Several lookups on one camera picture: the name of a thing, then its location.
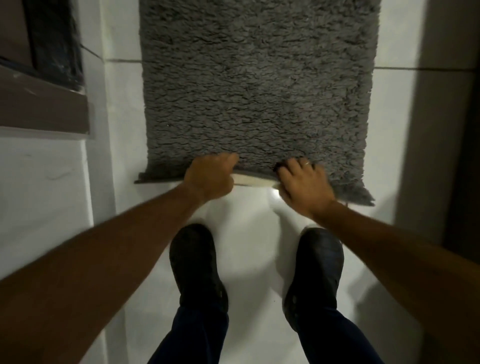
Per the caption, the person's black right shoe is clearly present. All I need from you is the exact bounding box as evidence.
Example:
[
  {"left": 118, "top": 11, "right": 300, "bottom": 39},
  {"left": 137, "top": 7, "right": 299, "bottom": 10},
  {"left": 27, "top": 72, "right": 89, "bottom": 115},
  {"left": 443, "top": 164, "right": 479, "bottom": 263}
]
[{"left": 283, "top": 227, "right": 345, "bottom": 332}]

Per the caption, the dark door edge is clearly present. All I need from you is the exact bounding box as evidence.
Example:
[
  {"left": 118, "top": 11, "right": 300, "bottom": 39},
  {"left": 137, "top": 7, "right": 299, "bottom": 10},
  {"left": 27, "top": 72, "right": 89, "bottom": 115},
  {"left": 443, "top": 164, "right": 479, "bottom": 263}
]
[{"left": 442, "top": 45, "right": 480, "bottom": 265}]

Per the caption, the person's dark blue trouser leg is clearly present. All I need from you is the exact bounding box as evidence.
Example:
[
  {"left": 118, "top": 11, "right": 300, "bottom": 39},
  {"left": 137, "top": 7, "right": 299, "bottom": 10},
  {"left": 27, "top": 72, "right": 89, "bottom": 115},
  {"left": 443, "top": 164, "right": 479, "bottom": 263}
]
[
  {"left": 148, "top": 302, "right": 230, "bottom": 364},
  {"left": 294, "top": 305, "right": 385, "bottom": 364}
]

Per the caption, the person's left hand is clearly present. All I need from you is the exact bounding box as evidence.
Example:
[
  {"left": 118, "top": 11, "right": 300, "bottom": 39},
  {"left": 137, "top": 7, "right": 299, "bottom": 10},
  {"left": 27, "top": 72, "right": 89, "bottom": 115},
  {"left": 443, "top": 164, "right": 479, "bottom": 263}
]
[{"left": 182, "top": 152, "right": 239, "bottom": 203}]

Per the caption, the person's right forearm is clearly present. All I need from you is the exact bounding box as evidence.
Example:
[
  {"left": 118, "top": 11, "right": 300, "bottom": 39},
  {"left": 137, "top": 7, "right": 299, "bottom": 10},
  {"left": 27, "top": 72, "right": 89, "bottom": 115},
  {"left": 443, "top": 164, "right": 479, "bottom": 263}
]
[{"left": 310, "top": 200, "right": 480, "bottom": 364}]

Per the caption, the person's left forearm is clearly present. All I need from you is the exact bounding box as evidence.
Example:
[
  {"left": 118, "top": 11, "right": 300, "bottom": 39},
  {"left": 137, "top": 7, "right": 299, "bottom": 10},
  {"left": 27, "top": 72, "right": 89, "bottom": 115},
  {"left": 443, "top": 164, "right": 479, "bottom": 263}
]
[{"left": 0, "top": 182, "right": 209, "bottom": 364}]

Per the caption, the brown wooden door frame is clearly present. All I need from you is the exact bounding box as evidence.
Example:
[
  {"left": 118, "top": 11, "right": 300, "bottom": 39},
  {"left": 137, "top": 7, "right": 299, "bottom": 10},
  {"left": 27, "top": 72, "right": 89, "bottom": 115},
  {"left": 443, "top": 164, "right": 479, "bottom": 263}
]
[{"left": 0, "top": 0, "right": 91, "bottom": 135}]

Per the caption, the person's black shoe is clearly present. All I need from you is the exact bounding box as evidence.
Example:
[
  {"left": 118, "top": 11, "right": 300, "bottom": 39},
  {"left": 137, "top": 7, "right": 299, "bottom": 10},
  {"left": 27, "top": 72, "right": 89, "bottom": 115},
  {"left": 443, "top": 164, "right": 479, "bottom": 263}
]
[
  {"left": 283, "top": 227, "right": 345, "bottom": 332},
  {"left": 169, "top": 224, "right": 229, "bottom": 316}
]

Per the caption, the person's dark blue left trouser leg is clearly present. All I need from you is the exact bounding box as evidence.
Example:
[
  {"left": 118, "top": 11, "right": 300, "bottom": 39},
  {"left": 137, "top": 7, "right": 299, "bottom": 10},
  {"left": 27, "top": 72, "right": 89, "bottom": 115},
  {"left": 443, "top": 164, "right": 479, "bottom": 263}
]
[{"left": 148, "top": 302, "right": 230, "bottom": 364}]

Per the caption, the person's right hand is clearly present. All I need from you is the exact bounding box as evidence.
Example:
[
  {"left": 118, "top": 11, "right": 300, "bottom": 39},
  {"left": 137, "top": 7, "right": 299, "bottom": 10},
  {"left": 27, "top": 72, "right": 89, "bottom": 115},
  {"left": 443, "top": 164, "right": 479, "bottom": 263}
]
[{"left": 276, "top": 158, "right": 337, "bottom": 219}]

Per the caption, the person's dark blue right trouser leg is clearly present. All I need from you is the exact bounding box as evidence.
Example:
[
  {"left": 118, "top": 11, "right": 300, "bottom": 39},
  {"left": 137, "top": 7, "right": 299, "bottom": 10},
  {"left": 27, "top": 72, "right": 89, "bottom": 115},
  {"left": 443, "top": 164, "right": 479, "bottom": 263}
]
[{"left": 294, "top": 305, "right": 385, "bottom": 364}]

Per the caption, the grey shaggy floor mat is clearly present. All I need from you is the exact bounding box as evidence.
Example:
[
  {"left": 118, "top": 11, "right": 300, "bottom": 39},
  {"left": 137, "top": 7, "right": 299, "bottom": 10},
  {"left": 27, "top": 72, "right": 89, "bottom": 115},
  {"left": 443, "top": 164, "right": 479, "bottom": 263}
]
[{"left": 135, "top": 0, "right": 382, "bottom": 206}]

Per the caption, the person's black left shoe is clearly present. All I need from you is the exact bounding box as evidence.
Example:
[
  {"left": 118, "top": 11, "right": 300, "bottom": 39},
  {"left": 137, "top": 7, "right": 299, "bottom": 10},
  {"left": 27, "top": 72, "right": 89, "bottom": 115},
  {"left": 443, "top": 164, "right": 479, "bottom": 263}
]
[{"left": 169, "top": 224, "right": 229, "bottom": 316}]

